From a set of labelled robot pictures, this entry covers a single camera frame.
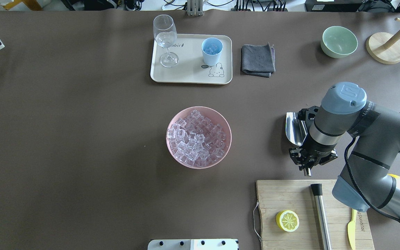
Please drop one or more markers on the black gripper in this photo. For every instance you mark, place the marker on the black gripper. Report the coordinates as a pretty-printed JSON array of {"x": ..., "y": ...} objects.
[{"x": 313, "y": 149}]

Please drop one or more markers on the steel ice scoop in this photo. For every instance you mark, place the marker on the steel ice scoop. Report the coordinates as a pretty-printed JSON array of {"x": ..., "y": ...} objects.
[{"x": 296, "y": 132}]

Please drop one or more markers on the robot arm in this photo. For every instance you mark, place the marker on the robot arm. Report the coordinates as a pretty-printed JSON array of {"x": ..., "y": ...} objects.
[{"x": 364, "y": 183}]

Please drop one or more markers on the pile of clear ice cubes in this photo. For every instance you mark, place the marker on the pile of clear ice cubes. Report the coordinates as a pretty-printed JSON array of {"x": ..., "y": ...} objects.
[{"x": 196, "y": 139}]

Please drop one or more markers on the blue plastic cup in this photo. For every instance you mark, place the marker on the blue plastic cup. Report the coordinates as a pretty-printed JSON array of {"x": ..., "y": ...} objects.
[{"x": 211, "y": 60}]

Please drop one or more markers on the ice cubes in blue cup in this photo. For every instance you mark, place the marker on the ice cubes in blue cup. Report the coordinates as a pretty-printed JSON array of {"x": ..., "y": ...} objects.
[{"x": 212, "y": 49}]

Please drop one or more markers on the wooden cutting board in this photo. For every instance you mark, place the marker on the wooden cutting board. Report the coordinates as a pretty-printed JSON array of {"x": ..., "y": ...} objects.
[{"x": 296, "y": 195}]

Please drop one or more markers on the half lemon slice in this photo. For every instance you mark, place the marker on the half lemon slice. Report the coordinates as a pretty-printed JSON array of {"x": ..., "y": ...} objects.
[{"x": 287, "y": 220}]

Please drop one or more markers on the yellow plastic knife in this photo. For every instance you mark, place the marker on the yellow plastic knife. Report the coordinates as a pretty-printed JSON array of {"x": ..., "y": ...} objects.
[{"x": 351, "y": 229}]

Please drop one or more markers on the grey folded cloth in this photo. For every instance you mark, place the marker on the grey folded cloth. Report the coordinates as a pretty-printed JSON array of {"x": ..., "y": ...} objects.
[{"x": 258, "y": 60}]

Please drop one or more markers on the green bowl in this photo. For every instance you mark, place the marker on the green bowl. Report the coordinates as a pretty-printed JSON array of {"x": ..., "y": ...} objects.
[{"x": 338, "y": 42}]

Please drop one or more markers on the pink bowl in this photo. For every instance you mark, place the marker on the pink bowl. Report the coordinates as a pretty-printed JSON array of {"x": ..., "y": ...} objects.
[{"x": 199, "y": 137}]

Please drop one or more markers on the wooden mug tree stand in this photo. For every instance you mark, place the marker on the wooden mug tree stand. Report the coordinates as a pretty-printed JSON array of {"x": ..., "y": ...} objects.
[{"x": 384, "y": 47}]

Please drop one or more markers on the cream serving tray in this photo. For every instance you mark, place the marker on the cream serving tray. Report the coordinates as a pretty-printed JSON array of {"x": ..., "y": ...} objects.
[{"x": 191, "y": 67}]

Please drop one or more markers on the clear wine glass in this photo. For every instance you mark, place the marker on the clear wine glass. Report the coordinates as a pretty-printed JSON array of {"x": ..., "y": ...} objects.
[{"x": 165, "y": 35}]

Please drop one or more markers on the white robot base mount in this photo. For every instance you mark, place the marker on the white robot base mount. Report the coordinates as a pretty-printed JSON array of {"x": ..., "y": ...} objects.
[{"x": 193, "y": 244}]

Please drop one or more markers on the aluminium frame post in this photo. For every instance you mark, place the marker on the aluminium frame post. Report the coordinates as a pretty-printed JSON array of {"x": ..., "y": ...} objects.
[{"x": 194, "y": 8}]

